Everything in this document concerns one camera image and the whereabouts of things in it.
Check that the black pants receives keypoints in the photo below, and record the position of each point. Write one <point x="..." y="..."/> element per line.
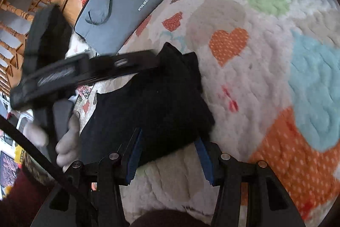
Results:
<point x="148" y="110"/>

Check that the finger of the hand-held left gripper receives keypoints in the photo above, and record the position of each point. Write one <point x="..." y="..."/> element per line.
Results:
<point x="124" y="64"/>

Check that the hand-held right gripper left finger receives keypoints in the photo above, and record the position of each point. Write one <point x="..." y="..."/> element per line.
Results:
<point x="135" y="159"/>

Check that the grey laptop bag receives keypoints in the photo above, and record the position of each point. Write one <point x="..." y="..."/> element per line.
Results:
<point x="117" y="9"/>

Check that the heart patterned quilt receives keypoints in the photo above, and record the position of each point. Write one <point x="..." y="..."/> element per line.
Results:
<point x="252" y="78"/>

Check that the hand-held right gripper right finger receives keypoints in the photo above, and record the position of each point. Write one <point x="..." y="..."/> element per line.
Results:
<point x="204" y="160"/>

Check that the dark red cloth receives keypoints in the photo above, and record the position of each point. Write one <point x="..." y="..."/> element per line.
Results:
<point x="21" y="203"/>

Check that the person's left hand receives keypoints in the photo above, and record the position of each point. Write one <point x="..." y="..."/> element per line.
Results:
<point x="69" y="142"/>

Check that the yellow box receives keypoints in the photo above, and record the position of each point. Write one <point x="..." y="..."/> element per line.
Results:
<point x="20" y="155"/>

